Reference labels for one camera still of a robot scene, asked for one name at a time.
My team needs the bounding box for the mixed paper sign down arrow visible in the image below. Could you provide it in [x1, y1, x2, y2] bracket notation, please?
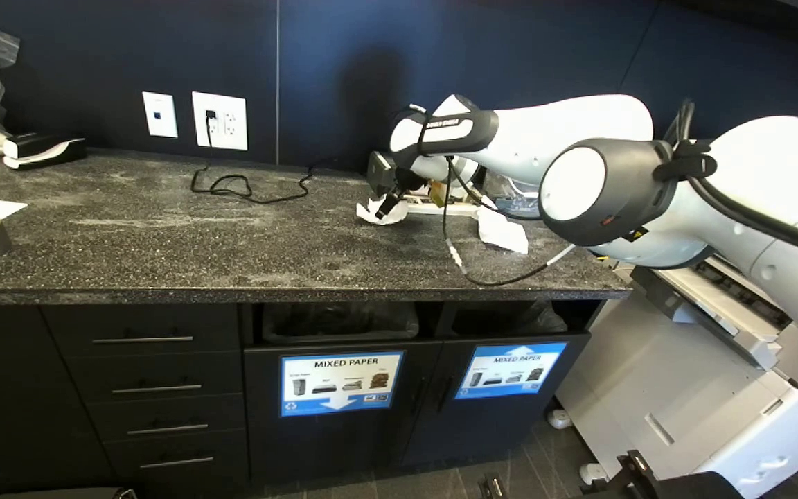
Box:
[276, 349, 403, 423]

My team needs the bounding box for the narrow white wall plate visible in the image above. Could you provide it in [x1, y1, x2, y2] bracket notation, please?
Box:
[139, 89, 180, 143]

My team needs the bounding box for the metal drawer handle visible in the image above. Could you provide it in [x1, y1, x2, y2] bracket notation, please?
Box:
[125, 423, 211, 439]
[136, 456, 216, 474]
[108, 382, 205, 399]
[91, 332, 195, 349]

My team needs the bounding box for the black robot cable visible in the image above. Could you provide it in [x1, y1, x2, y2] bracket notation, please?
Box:
[436, 162, 578, 288]

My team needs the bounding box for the grey printer bypass tray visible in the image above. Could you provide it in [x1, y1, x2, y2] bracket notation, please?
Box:
[630, 260, 788, 371]

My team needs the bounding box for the dark cabinet drawer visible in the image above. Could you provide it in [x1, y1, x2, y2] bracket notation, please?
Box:
[42, 306, 241, 360]
[62, 356, 244, 402]
[103, 436, 252, 493]
[83, 398, 247, 443]

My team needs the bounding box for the black stand base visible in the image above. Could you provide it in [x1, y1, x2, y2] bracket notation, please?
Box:
[589, 449, 741, 499]

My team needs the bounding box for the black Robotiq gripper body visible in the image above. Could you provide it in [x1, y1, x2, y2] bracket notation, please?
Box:
[389, 154, 435, 205]

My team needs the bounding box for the cup-shaped white paper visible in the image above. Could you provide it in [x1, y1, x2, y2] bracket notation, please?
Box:
[353, 194, 411, 227]

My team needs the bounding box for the white office printer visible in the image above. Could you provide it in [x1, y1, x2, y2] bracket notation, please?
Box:
[553, 252, 798, 499]

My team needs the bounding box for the folded white paper sheet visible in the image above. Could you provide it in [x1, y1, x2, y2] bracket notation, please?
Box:
[472, 205, 532, 259]

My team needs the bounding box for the wide white wall outlet plate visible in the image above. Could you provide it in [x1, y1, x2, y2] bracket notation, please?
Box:
[187, 89, 249, 154]

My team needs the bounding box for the crumpled white paper right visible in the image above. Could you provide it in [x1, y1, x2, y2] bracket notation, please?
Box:
[403, 179, 490, 223]

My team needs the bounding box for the black tape dispenser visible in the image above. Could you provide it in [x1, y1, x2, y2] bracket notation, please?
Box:
[364, 151, 398, 194]

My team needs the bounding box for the clear plastic bucket with lid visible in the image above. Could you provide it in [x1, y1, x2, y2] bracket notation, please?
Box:
[490, 174, 544, 223]

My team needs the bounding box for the mixed paper sign up arrow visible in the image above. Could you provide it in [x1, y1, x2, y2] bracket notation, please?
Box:
[450, 341, 569, 402]

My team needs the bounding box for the thin black cable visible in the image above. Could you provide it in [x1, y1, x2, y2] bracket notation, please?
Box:
[187, 113, 316, 208]

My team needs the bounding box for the right blue-label recycling bin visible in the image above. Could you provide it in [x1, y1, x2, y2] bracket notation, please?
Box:
[406, 332, 589, 468]

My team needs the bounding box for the dark cabinet door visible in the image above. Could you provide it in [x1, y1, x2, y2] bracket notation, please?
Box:
[241, 341, 421, 489]

